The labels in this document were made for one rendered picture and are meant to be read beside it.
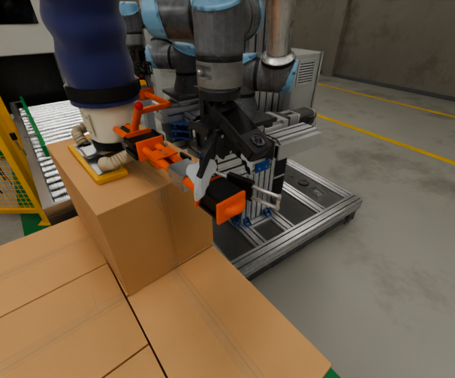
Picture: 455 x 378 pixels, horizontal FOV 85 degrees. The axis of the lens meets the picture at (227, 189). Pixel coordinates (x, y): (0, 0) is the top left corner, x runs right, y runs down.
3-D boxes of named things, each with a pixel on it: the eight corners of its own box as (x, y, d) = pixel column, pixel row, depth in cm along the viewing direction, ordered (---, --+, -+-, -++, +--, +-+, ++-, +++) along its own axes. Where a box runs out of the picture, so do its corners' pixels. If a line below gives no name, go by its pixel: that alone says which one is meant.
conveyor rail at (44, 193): (17, 119, 280) (8, 102, 269) (22, 118, 282) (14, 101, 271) (56, 235, 134) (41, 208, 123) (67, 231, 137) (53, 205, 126)
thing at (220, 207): (194, 205, 54) (192, 187, 51) (219, 192, 58) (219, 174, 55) (218, 226, 49) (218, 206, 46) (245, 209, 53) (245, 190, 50)
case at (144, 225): (78, 216, 126) (45, 144, 103) (149, 186, 148) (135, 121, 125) (129, 297, 90) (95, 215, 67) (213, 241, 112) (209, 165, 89)
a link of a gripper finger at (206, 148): (206, 178, 48) (226, 137, 47) (212, 182, 47) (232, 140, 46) (189, 173, 44) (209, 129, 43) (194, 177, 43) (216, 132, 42)
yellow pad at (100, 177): (68, 149, 99) (64, 138, 96) (94, 142, 104) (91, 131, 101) (98, 186, 78) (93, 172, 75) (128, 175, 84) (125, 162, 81)
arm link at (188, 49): (193, 73, 127) (191, 43, 119) (169, 72, 129) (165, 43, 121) (200, 69, 136) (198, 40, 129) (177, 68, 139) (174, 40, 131)
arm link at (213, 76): (252, 59, 39) (212, 65, 34) (251, 89, 42) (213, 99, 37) (221, 54, 43) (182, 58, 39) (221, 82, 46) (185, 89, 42)
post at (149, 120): (158, 190, 237) (135, 79, 179) (164, 187, 241) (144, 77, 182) (161, 193, 233) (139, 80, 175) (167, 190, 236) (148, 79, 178)
